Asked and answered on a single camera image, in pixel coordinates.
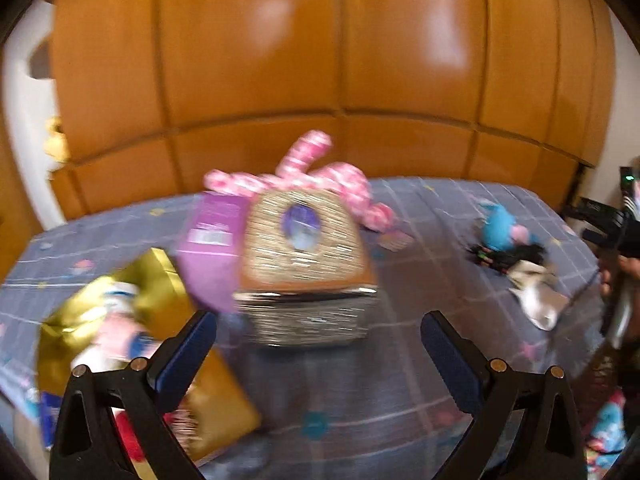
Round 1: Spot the ornate gold tissue box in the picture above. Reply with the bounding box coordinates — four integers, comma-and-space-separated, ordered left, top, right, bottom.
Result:
234, 187, 380, 347

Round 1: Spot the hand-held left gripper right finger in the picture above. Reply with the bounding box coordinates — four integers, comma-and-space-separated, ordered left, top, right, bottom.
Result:
420, 310, 586, 480

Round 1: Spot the beige cloth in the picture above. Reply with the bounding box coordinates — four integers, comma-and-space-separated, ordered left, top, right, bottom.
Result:
507, 260, 571, 331

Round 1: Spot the white sock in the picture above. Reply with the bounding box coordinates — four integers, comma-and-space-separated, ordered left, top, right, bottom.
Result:
106, 281, 143, 308

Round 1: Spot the pink spotted plush toy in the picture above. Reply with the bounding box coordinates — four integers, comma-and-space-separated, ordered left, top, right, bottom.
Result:
202, 130, 398, 233

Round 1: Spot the gold metal tin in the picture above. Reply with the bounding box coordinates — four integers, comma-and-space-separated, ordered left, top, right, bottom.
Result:
37, 247, 263, 463

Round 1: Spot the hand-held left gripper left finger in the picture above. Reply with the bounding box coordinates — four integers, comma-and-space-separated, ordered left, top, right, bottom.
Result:
50, 310, 218, 480

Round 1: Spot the yellow plush toy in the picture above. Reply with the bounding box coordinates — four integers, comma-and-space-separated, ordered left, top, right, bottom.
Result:
44, 117, 71, 163

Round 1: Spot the purple carton box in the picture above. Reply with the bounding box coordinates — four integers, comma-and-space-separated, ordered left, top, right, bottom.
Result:
176, 194, 251, 313

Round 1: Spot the wooden wardrobe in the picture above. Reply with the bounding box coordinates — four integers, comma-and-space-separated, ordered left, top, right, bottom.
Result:
50, 0, 616, 233

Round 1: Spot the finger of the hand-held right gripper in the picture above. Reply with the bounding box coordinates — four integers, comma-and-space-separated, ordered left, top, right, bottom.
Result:
582, 227, 632, 257
565, 199, 628, 228

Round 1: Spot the colourful printed cloth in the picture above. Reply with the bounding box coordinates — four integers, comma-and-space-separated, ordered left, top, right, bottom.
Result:
585, 390, 631, 476

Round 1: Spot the blue plush toy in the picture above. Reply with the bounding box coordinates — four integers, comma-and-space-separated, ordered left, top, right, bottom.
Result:
477, 205, 538, 253

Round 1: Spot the person's right hand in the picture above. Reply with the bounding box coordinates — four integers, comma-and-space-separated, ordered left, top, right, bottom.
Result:
599, 255, 640, 306

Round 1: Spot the black braided wig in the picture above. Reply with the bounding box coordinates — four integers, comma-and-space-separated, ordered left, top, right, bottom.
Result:
467, 242, 548, 276

